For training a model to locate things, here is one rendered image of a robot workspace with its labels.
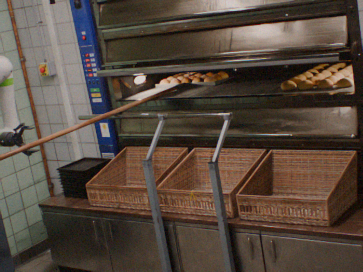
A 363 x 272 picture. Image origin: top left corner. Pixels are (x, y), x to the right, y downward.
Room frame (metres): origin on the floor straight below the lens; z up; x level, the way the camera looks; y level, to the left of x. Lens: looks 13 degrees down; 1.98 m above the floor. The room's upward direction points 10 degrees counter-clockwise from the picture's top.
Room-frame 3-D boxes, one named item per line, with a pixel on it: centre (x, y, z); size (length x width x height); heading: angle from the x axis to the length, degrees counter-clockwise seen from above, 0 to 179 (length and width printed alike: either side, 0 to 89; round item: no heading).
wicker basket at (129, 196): (4.40, 0.33, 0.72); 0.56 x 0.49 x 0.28; 53
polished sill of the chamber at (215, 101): (4.27, -0.30, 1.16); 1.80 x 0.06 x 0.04; 52
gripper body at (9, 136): (3.96, 0.97, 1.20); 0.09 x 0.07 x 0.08; 51
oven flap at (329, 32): (4.25, -0.29, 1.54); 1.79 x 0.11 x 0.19; 52
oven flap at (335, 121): (4.25, -0.29, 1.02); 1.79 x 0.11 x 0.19; 52
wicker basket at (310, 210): (3.66, -0.61, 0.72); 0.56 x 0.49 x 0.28; 53
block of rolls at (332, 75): (4.24, -1.02, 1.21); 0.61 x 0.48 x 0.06; 142
